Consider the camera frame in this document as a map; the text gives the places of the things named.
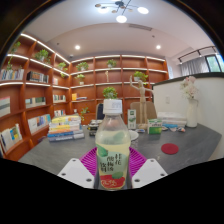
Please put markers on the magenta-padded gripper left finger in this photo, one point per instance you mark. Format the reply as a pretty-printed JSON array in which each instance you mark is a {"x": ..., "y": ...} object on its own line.
[{"x": 76, "y": 173}]

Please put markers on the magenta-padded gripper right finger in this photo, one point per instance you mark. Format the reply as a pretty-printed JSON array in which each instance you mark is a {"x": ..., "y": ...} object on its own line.
[{"x": 148, "y": 173}]

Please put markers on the clear bottle with yellow drink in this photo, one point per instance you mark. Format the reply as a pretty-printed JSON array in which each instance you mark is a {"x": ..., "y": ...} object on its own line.
[{"x": 112, "y": 146}]

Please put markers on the flat round red coaster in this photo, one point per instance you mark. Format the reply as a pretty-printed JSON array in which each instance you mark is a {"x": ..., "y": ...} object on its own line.
[{"x": 169, "y": 148}]

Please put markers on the stack of colourful books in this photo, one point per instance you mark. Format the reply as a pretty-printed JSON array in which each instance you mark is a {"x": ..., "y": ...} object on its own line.
[{"x": 65, "y": 128}]

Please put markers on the green and white box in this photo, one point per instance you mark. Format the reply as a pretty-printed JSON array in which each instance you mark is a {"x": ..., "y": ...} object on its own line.
[{"x": 155, "y": 126}]

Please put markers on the small snack packet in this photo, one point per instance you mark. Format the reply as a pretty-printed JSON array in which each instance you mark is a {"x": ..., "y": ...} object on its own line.
[
  {"x": 181, "y": 129},
  {"x": 173, "y": 129}
]

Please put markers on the white and green carton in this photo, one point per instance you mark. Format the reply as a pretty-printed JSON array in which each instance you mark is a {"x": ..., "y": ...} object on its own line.
[{"x": 132, "y": 119}]

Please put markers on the stack of white packs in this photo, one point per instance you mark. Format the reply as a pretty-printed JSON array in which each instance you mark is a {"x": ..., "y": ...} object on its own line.
[{"x": 171, "y": 118}]

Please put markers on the brown chair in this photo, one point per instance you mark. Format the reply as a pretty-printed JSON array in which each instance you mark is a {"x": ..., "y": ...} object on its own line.
[{"x": 150, "y": 111}]

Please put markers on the dark blue chair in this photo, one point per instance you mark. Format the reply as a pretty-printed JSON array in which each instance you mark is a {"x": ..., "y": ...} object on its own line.
[{"x": 99, "y": 111}]

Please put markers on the wooden artist mannequin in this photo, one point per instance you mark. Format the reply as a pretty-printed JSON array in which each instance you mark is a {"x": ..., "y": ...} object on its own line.
[{"x": 142, "y": 100}]

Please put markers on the white vase with pale flowers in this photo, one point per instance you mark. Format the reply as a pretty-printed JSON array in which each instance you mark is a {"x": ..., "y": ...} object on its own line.
[{"x": 191, "y": 113}]

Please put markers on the orange wooden shelf unit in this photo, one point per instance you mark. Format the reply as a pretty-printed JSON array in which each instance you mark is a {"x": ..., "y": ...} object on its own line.
[{"x": 90, "y": 86}]

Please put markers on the white partition with dark top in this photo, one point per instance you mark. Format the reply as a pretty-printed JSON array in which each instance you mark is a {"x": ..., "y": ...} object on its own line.
[{"x": 210, "y": 106}]

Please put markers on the grey curtain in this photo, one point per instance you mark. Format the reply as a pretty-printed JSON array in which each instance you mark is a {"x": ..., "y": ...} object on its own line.
[{"x": 193, "y": 66}]

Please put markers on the recessed ceiling spotlight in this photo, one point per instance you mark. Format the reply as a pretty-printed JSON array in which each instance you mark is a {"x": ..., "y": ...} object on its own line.
[
  {"x": 158, "y": 47},
  {"x": 77, "y": 47}
]

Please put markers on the window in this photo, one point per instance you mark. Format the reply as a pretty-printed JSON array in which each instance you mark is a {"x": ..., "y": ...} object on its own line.
[{"x": 215, "y": 63}]

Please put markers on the ceiling air vent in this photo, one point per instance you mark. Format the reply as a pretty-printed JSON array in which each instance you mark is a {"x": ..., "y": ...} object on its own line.
[{"x": 140, "y": 27}]

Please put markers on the multi-bulb ceiling lamp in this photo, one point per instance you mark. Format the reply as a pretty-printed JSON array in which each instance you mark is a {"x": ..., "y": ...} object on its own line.
[{"x": 121, "y": 8}]

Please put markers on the white wall socket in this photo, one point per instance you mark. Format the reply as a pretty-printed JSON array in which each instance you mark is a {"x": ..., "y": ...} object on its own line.
[{"x": 167, "y": 100}]

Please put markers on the black track light rail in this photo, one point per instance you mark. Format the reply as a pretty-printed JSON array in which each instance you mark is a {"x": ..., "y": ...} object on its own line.
[{"x": 196, "y": 52}]

